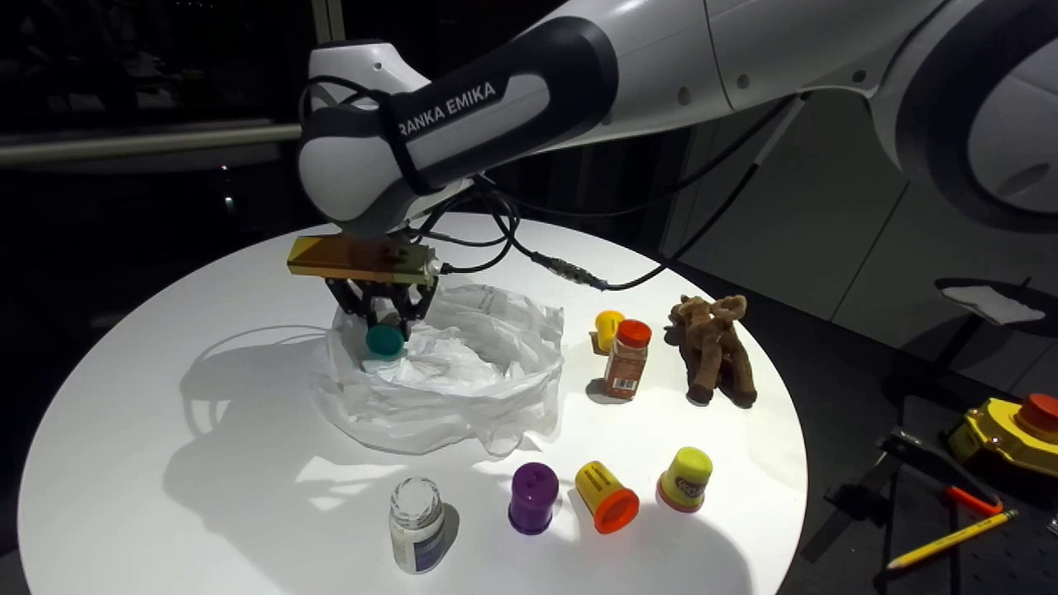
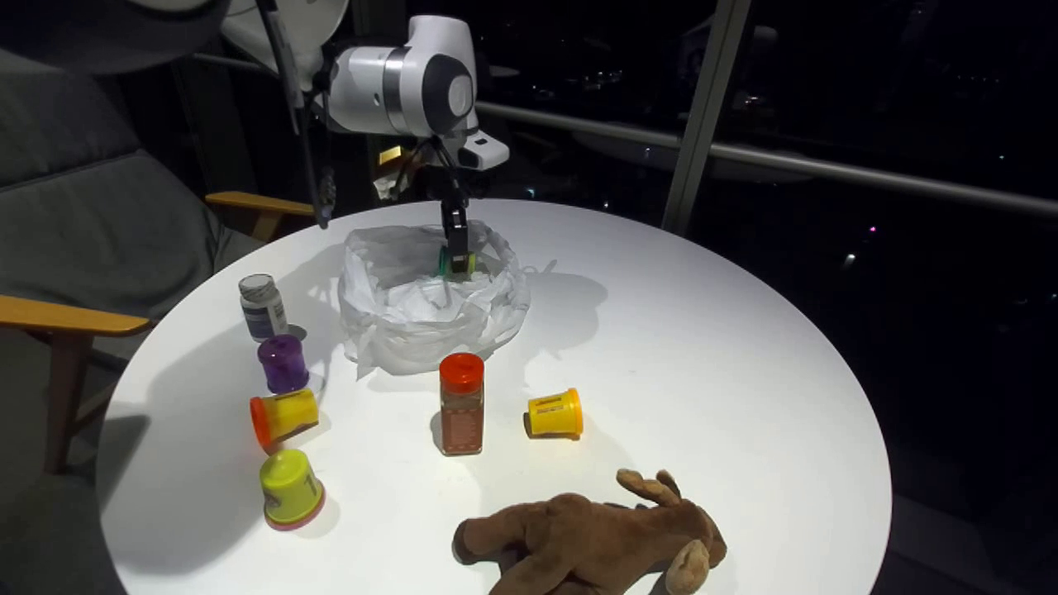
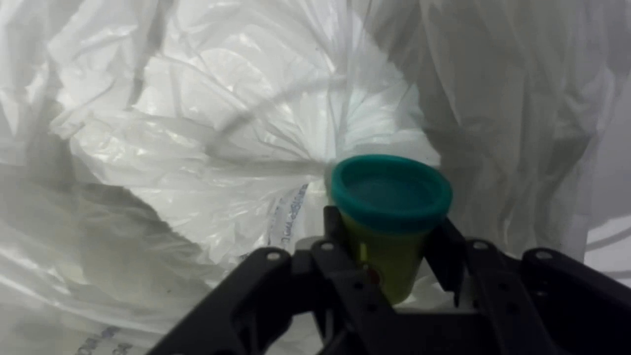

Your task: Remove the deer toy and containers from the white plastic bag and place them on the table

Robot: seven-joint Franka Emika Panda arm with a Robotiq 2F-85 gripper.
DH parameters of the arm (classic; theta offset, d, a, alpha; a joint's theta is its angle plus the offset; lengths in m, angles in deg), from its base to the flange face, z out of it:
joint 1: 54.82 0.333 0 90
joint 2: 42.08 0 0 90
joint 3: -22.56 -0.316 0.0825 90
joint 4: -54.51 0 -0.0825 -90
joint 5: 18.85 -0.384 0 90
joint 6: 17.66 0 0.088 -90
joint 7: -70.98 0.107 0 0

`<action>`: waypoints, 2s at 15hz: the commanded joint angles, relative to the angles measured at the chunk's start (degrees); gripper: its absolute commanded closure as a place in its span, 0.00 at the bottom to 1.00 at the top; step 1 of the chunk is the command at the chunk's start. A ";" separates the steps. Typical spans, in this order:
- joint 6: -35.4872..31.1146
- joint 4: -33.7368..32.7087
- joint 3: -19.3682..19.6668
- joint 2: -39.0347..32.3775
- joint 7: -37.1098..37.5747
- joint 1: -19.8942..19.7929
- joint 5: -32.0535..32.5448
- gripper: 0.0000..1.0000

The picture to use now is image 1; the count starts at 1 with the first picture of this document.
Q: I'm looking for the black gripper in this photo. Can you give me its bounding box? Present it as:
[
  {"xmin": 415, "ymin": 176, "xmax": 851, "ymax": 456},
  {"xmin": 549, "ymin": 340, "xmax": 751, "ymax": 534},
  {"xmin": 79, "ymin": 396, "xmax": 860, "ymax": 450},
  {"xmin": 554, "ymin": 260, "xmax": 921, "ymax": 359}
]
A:
[{"xmin": 329, "ymin": 268, "xmax": 443, "ymax": 348}]

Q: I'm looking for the small teal container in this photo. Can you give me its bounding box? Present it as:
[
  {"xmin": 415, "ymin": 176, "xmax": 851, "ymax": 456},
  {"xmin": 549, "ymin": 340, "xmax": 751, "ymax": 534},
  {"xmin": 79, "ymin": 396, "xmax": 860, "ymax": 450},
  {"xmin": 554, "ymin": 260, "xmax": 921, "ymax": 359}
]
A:
[{"xmin": 363, "ymin": 319, "xmax": 410, "ymax": 359}]

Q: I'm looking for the small purple container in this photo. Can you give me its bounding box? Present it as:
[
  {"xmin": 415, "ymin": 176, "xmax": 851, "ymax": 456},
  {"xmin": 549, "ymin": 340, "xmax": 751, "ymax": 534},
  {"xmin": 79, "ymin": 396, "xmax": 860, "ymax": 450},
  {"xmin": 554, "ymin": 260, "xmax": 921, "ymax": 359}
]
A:
[{"xmin": 507, "ymin": 459, "xmax": 567, "ymax": 537}]

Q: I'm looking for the red-lid spice jar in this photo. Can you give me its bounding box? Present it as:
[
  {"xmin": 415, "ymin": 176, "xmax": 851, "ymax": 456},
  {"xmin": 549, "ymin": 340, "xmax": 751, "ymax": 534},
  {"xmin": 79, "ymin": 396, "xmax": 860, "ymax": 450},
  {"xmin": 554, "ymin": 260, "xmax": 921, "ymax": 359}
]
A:
[{"xmin": 603, "ymin": 316, "xmax": 655, "ymax": 402}]

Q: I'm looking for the orange-lid yellow container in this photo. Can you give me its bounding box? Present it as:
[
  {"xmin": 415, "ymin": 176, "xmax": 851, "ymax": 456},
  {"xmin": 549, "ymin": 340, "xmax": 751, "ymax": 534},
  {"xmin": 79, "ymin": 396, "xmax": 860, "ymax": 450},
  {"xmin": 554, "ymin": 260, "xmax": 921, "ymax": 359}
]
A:
[{"xmin": 571, "ymin": 459, "xmax": 646, "ymax": 537}]

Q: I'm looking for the brown deer plush toy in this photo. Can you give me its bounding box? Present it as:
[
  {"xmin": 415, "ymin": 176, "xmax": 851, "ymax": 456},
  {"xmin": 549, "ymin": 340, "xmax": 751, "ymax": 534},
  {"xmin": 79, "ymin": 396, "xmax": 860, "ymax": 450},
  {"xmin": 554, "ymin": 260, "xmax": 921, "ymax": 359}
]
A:
[{"xmin": 664, "ymin": 291, "xmax": 762, "ymax": 410}]

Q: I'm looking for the yellow-green lid container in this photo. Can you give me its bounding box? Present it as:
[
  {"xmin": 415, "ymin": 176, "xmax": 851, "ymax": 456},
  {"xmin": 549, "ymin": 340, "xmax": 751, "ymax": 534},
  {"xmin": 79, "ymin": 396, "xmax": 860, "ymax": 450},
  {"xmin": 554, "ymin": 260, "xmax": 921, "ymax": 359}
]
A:
[{"xmin": 655, "ymin": 442, "xmax": 719, "ymax": 516}]

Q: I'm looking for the white plastic bag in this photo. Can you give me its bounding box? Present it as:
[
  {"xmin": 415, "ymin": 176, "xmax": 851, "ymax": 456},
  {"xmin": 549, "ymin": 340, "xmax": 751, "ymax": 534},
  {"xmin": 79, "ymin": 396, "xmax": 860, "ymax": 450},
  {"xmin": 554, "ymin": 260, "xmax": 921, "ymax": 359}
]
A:
[{"xmin": 316, "ymin": 278, "xmax": 569, "ymax": 456}]

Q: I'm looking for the metal window railing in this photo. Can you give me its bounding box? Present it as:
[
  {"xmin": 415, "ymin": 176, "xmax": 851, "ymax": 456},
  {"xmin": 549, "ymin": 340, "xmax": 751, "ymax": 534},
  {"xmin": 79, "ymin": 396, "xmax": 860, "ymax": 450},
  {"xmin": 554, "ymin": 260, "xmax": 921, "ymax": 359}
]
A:
[{"xmin": 0, "ymin": 115, "xmax": 308, "ymax": 170}]

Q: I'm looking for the yellow pencil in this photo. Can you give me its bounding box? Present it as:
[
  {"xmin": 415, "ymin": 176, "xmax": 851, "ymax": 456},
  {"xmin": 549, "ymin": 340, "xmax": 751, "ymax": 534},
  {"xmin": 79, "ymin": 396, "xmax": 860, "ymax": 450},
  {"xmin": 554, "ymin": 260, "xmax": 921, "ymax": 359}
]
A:
[{"xmin": 882, "ymin": 505, "xmax": 1018, "ymax": 576}]

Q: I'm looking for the white paper sheet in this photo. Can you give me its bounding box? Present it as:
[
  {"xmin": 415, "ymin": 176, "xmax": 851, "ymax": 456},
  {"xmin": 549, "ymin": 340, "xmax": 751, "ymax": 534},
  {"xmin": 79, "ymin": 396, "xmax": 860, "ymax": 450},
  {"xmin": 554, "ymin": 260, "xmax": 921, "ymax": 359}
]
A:
[{"xmin": 936, "ymin": 278, "xmax": 1044, "ymax": 328}]

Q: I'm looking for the yellow emergency stop button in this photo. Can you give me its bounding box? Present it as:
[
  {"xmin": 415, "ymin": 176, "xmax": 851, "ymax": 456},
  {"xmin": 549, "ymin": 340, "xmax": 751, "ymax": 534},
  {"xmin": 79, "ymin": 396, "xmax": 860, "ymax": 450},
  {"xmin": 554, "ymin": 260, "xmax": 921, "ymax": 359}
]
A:
[{"xmin": 948, "ymin": 388, "xmax": 1058, "ymax": 478}]

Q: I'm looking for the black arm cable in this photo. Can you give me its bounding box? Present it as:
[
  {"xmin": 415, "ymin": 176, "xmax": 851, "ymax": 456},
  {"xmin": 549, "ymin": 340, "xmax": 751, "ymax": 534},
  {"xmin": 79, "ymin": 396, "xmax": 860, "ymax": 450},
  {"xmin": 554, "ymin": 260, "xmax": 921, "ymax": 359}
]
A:
[{"xmin": 407, "ymin": 95, "xmax": 797, "ymax": 295}]

